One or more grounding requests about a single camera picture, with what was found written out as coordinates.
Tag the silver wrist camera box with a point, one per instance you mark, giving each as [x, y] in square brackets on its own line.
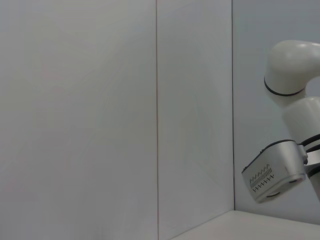
[277, 165]

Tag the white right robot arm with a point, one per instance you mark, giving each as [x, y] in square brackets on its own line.
[287, 67]

